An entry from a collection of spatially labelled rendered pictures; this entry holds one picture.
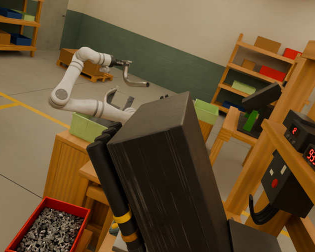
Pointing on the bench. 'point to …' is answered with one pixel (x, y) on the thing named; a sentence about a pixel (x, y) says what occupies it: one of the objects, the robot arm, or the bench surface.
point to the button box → (114, 231)
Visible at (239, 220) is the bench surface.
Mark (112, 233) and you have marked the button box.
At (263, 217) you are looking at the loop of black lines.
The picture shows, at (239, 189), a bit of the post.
